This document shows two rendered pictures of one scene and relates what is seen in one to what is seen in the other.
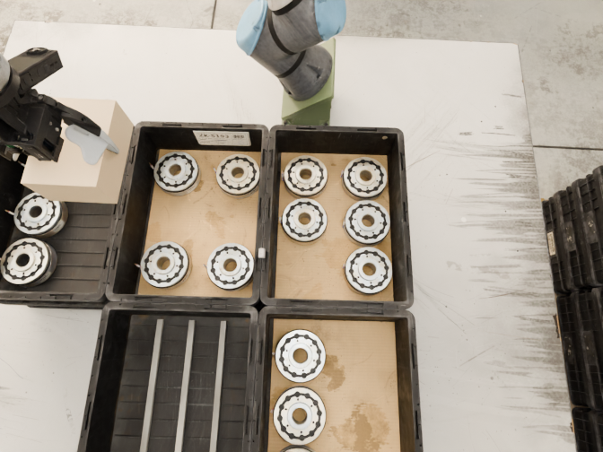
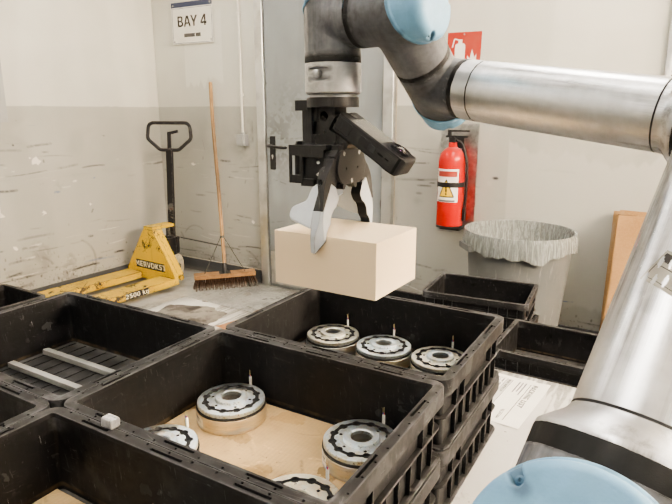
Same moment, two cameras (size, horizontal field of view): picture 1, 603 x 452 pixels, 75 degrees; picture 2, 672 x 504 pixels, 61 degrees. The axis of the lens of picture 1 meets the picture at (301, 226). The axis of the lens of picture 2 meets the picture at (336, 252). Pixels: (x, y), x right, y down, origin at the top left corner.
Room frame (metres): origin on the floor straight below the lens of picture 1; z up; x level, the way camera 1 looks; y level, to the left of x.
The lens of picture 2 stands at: (0.70, -0.30, 1.28)
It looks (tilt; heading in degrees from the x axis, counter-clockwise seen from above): 14 degrees down; 120
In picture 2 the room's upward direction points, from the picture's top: straight up
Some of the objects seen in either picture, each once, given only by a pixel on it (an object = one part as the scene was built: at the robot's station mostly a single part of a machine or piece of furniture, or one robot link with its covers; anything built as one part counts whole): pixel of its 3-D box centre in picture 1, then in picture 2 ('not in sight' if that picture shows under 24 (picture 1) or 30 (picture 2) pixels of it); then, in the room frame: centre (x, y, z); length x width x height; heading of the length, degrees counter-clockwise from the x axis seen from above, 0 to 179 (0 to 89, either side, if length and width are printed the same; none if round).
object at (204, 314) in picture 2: not in sight; (184, 314); (-0.48, 0.83, 0.71); 0.22 x 0.19 x 0.01; 178
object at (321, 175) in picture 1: (305, 175); not in sight; (0.39, -0.01, 0.86); 0.10 x 0.10 x 0.01
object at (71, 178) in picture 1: (82, 151); (346, 254); (0.32, 0.38, 1.08); 0.16 x 0.12 x 0.07; 178
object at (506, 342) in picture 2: not in sight; (562, 412); (0.50, 1.45, 0.37); 0.40 x 0.30 x 0.45; 178
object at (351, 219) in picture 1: (367, 221); not in sight; (0.28, -0.15, 0.86); 0.10 x 0.10 x 0.01
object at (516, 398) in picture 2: not in sight; (462, 384); (0.36, 0.82, 0.70); 0.33 x 0.23 x 0.01; 178
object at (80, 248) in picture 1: (65, 212); (366, 355); (0.28, 0.53, 0.87); 0.40 x 0.30 x 0.11; 0
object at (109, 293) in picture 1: (194, 207); (259, 401); (0.28, 0.23, 0.92); 0.40 x 0.30 x 0.02; 0
